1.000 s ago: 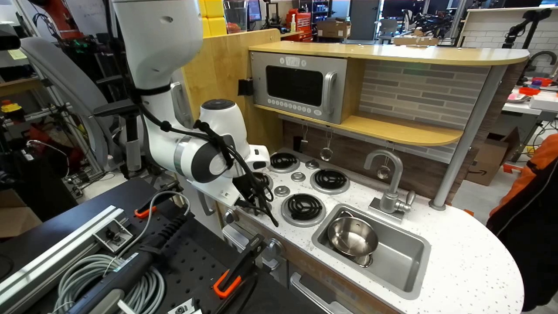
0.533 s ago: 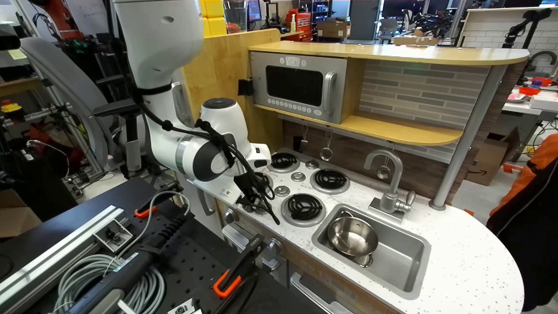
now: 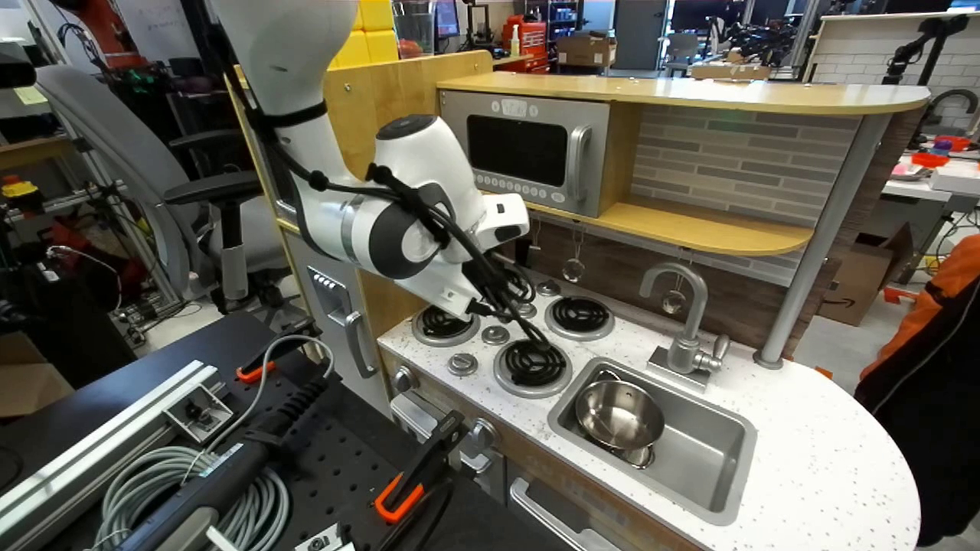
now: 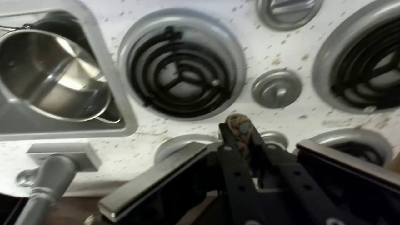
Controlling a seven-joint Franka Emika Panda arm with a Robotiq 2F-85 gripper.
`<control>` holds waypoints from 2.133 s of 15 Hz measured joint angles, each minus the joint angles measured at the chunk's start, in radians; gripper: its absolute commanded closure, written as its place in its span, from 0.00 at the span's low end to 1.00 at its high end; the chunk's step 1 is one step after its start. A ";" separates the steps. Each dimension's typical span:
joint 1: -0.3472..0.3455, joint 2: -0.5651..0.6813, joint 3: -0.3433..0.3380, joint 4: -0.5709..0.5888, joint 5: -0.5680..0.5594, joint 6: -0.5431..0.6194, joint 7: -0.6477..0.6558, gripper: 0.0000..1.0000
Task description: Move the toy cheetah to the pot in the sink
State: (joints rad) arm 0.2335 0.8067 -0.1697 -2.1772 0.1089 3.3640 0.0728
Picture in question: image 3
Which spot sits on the flat cardboard box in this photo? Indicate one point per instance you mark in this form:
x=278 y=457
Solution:
x=31 y=379

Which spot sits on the stove knob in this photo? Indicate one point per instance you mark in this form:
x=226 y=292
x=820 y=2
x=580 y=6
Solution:
x=548 y=288
x=527 y=310
x=462 y=364
x=495 y=334

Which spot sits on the sink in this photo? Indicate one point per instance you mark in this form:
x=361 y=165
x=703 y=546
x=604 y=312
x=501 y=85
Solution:
x=704 y=459

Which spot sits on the silver toy tap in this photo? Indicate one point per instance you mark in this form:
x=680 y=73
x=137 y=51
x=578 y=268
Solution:
x=687 y=348

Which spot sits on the microwave door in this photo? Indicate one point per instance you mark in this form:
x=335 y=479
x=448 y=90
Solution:
x=521 y=149

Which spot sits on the stainless steel pot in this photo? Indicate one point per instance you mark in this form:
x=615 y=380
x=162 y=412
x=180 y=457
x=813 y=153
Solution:
x=619 y=417

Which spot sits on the hanging silver spoon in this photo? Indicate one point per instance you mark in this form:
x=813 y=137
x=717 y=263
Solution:
x=674 y=300

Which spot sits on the red tool chest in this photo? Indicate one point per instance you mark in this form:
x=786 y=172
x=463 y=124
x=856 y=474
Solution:
x=528 y=38

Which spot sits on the toy microwave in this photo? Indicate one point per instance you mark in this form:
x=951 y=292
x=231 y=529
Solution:
x=536 y=107

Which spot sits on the closed cardboard box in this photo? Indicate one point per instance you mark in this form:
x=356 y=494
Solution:
x=586 y=50

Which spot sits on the black and orange clamp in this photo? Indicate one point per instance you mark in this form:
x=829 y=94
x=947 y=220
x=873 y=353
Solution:
x=402 y=497
x=256 y=373

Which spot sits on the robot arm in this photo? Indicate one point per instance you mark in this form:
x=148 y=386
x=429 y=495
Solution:
x=306 y=153

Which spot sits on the aluminium rail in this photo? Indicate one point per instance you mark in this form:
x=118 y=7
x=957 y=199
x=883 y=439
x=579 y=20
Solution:
x=92 y=451

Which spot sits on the grey office chair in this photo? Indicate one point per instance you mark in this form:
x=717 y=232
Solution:
x=122 y=138

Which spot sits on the hanging silver ladle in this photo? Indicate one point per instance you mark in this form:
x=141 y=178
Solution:
x=573 y=268

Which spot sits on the toy kitchen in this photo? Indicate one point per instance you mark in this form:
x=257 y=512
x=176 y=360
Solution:
x=804 y=459

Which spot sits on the open cardboard box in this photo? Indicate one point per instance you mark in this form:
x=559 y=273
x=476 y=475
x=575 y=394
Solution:
x=861 y=283

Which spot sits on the person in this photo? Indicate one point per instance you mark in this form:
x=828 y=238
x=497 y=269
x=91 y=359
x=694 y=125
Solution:
x=926 y=383

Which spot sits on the stack of yellow blocks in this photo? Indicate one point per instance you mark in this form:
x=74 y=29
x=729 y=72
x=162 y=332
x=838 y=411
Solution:
x=375 y=30

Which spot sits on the oven knob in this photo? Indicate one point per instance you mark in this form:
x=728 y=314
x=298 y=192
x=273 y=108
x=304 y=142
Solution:
x=482 y=433
x=403 y=379

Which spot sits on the burner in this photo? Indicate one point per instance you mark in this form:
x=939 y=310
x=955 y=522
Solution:
x=442 y=325
x=532 y=369
x=579 y=315

